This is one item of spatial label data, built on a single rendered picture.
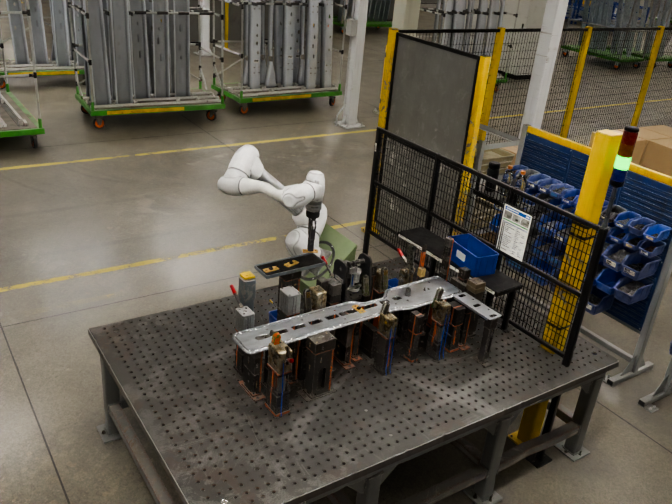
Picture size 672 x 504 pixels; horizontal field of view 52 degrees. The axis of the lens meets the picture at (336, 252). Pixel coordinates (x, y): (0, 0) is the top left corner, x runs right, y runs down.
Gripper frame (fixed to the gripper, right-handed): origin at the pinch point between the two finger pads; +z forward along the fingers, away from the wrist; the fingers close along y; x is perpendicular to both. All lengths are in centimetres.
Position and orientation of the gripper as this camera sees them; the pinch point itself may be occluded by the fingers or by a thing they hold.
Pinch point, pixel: (310, 244)
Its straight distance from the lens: 370.7
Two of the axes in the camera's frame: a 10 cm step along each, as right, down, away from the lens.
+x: 9.8, 0.0, 1.9
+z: -0.8, 9.0, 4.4
